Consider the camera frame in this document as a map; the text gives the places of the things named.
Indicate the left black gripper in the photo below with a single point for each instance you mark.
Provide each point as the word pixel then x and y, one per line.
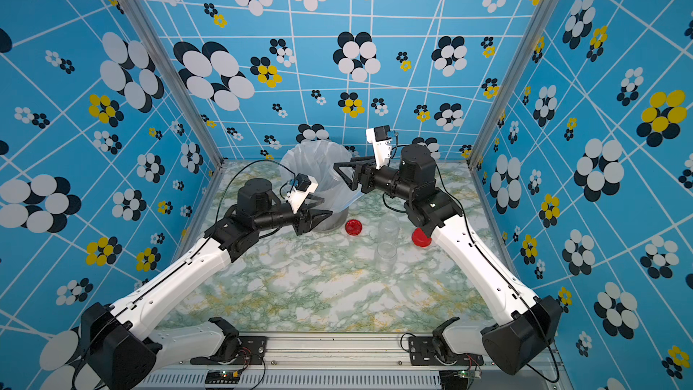
pixel 309 220

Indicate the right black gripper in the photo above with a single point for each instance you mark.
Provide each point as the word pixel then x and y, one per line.
pixel 363 171

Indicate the small red jar lid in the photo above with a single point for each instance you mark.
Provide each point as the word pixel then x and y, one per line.
pixel 353 227

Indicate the clear jar of mung beans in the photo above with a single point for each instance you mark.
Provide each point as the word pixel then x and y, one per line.
pixel 388 230

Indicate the tall clear jar white lid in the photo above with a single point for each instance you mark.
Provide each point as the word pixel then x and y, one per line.
pixel 332 191

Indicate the clear jar large red lid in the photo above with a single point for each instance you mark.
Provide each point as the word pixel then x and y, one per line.
pixel 386 257

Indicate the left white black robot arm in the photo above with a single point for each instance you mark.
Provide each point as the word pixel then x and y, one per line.
pixel 118 346

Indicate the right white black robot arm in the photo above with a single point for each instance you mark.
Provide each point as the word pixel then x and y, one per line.
pixel 524 324

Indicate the left green circuit board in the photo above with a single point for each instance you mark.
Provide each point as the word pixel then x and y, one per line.
pixel 222 377

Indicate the green circuit board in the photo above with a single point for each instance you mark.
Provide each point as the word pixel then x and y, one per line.
pixel 222 377
pixel 457 379

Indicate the right green circuit board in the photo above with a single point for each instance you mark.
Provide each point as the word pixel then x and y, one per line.
pixel 457 379

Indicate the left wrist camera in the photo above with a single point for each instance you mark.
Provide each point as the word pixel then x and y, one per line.
pixel 302 186

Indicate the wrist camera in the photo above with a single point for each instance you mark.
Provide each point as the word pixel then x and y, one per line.
pixel 379 138
pixel 302 186

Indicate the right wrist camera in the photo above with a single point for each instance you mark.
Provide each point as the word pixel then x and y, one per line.
pixel 379 138

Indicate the aluminium front frame rail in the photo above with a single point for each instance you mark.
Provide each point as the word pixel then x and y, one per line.
pixel 295 360

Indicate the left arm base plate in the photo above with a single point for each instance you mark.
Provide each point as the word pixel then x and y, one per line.
pixel 239 351

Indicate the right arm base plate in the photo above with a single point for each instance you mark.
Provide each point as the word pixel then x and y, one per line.
pixel 422 352

